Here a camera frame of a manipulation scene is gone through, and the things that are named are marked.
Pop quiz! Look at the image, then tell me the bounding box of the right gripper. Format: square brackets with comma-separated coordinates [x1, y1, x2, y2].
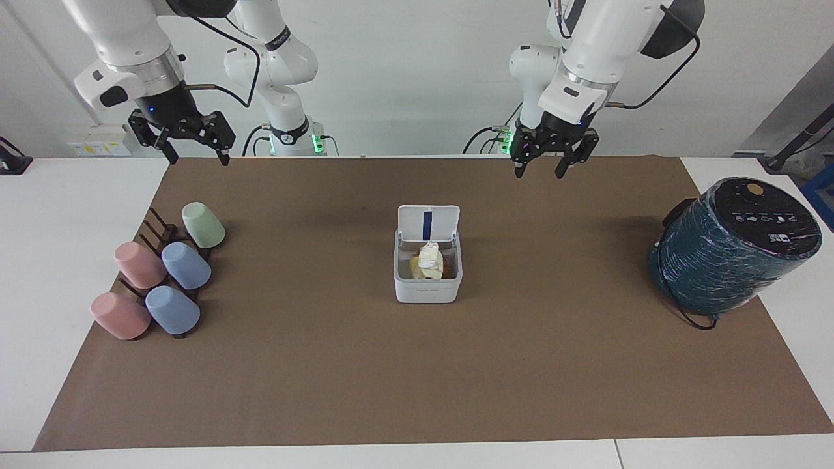
[128, 85, 237, 166]

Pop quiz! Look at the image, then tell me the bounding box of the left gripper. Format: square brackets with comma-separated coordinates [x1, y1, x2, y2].
[511, 109, 600, 180]

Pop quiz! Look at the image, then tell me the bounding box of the crumpled white paper trash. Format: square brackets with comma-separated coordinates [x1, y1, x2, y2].
[417, 242, 445, 279]

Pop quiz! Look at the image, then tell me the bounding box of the white trash can with lid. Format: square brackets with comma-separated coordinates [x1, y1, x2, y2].
[394, 205, 463, 304]

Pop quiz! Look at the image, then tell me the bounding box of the green plastic cup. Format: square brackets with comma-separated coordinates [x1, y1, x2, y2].
[181, 201, 227, 249]

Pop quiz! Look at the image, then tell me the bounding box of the dark wooden cup rack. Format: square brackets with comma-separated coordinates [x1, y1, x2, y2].
[117, 207, 212, 340]

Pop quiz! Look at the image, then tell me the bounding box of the blue plastic cup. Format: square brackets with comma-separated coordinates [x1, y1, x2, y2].
[145, 285, 201, 335]
[161, 242, 212, 291]

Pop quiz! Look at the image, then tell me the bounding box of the pink plastic cup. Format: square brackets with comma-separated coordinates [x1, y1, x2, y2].
[91, 292, 152, 341]
[114, 242, 167, 290]

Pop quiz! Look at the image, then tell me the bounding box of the black stand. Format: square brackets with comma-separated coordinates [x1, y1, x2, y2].
[0, 135, 34, 176]
[762, 121, 834, 174]

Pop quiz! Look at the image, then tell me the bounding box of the teal round appliance, black top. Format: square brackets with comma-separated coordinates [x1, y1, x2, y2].
[648, 177, 824, 319]

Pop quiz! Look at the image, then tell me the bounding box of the blue box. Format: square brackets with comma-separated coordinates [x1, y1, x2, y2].
[800, 168, 834, 230]

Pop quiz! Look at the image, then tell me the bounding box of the white wall socket strip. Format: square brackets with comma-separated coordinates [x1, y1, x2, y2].
[68, 139, 129, 158]

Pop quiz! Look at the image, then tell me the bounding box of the black appliance cable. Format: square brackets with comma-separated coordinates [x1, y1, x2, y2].
[675, 309, 719, 331]

